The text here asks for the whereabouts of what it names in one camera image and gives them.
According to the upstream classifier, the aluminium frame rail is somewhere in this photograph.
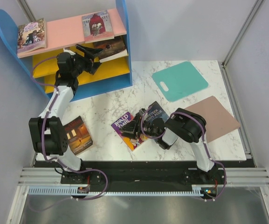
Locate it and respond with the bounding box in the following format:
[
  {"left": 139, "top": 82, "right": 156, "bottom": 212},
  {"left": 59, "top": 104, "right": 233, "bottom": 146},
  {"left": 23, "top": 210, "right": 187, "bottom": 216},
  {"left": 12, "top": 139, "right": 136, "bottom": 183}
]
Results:
[{"left": 226, "top": 168, "right": 269, "bottom": 187}]

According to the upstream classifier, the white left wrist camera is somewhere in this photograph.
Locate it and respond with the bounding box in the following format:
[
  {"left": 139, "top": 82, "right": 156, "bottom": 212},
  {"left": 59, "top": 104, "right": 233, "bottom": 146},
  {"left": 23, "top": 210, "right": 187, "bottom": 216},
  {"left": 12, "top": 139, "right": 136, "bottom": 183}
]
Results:
[{"left": 63, "top": 47, "right": 76, "bottom": 55}]

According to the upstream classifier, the pink brown file folder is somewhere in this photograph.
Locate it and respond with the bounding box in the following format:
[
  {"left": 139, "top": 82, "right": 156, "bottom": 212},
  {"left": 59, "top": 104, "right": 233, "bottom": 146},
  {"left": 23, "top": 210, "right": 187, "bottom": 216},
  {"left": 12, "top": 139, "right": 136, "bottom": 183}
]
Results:
[{"left": 185, "top": 96, "right": 240, "bottom": 143}]

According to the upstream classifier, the Roald Dahl Charlie book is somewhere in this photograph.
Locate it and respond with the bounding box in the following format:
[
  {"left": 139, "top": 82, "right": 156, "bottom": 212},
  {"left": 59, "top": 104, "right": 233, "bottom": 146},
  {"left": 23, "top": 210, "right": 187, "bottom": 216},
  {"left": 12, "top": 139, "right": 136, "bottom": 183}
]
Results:
[{"left": 111, "top": 112, "right": 148, "bottom": 151}]

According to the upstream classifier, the red castle cover book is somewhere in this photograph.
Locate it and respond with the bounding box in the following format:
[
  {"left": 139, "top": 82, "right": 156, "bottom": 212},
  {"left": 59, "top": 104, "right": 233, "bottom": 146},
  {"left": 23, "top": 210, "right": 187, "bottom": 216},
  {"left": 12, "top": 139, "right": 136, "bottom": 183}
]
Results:
[{"left": 82, "top": 10, "right": 114, "bottom": 43}]

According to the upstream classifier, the Tale of Two Cities book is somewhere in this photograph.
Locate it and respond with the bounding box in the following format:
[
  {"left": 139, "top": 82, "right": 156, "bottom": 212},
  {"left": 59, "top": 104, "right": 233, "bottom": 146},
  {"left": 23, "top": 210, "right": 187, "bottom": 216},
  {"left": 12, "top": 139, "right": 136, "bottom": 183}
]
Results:
[{"left": 93, "top": 36, "right": 128, "bottom": 63}]

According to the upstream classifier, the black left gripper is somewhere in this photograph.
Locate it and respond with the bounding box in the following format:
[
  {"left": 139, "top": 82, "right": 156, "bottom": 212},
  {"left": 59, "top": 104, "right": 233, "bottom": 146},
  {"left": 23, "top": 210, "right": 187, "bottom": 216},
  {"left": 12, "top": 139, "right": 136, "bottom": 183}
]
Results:
[{"left": 71, "top": 44, "right": 103, "bottom": 77}]

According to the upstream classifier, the white slotted cable duct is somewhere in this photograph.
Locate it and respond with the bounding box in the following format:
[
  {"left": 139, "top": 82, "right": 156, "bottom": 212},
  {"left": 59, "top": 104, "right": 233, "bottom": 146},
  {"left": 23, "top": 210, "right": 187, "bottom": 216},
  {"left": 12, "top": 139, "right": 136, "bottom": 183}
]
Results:
[{"left": 28, "top": 186, "right": 208, "bottom": 196}]

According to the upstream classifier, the Nineteen Eighty-Four dark book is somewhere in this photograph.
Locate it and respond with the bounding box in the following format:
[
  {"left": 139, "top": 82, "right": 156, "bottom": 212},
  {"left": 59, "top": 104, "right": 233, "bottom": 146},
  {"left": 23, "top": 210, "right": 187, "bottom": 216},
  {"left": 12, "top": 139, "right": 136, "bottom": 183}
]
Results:
[{"left": 143, "top": 101, "right": 169, "bottom": 128}]

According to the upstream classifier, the blue pink yellow bookshelf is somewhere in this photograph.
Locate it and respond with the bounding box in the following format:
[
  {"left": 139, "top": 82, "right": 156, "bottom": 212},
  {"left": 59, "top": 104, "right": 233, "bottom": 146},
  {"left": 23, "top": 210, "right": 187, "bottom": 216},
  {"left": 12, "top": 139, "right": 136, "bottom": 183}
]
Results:
[{"left": 0, "top": 0, "right": 132, "bottom": 101}]

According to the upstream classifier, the orange night street book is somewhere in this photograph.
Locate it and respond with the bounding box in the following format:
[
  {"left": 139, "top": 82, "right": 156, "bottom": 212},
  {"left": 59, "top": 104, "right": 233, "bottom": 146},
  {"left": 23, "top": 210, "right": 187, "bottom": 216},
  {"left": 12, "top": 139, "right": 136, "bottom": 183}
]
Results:
[{"left": 64, "top": 116, "right": 93, "bottom": 155}]

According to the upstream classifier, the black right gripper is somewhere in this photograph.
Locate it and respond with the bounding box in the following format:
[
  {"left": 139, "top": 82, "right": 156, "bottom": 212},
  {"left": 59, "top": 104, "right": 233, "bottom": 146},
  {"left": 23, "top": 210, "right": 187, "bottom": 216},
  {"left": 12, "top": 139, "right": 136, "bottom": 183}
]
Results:
[{"left": 119, "top": 114, "right": 160, "bottom": 140}]

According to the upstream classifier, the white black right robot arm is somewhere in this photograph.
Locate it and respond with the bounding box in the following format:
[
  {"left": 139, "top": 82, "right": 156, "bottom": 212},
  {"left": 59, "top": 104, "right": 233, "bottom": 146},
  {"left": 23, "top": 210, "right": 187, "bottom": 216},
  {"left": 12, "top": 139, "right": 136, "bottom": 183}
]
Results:
[{"left": 119, "top": 108, "right": 217, "bottom": 184}]

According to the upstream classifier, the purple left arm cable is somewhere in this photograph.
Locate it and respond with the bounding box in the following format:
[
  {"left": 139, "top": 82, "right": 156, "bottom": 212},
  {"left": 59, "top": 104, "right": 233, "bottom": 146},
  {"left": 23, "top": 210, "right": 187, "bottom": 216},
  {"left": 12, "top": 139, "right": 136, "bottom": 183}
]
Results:
[{"left": 29, "top": 56, "right": 109, "bottom": 212}]

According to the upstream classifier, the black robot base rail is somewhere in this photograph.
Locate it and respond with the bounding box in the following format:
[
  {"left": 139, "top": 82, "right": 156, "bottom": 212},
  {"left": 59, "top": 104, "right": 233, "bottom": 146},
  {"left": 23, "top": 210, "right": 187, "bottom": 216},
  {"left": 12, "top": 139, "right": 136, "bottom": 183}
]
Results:
[{"left": 34, "top": 159, "right": 255, "bottom": 191}]

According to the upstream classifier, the teal plastic file folder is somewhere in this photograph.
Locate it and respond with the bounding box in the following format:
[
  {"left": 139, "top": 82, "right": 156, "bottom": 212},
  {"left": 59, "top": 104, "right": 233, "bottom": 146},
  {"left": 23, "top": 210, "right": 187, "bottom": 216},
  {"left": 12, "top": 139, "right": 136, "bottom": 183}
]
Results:
[{"left": 152, "top": 62, "right": 209, "bottom": 102}]

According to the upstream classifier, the purple illustrated paperback book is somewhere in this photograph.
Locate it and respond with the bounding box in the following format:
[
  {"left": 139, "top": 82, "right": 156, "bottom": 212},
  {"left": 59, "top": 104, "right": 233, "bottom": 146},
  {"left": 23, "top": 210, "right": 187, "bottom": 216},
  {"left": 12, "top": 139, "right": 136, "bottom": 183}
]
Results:
[{"left": 17, "top": 18, "right": 47, "bottom": 57}]

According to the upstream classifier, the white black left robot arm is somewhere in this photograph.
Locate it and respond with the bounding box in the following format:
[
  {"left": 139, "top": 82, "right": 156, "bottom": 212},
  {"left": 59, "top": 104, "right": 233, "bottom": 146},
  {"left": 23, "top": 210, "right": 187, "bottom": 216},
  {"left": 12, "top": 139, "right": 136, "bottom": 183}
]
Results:
[{"left": 28, "top": 44, "right": 103, "bottom": 183}]

